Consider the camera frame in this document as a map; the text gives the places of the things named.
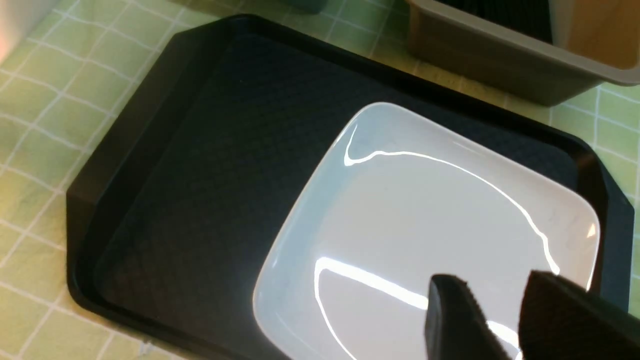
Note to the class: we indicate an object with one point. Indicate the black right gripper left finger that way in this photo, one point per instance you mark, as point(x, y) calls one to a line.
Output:
point(455, 326)

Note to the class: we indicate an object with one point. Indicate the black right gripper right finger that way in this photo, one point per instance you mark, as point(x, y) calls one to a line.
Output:
point(559, 320)

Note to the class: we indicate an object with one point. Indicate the white square rice plate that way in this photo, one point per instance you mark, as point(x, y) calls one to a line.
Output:
point(396, 199)

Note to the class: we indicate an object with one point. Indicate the brown plastic chopstick bin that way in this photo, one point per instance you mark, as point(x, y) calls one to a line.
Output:
point(544, 51)

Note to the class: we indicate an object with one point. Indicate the black serving tray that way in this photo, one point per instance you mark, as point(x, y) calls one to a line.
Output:
point(172, 216)

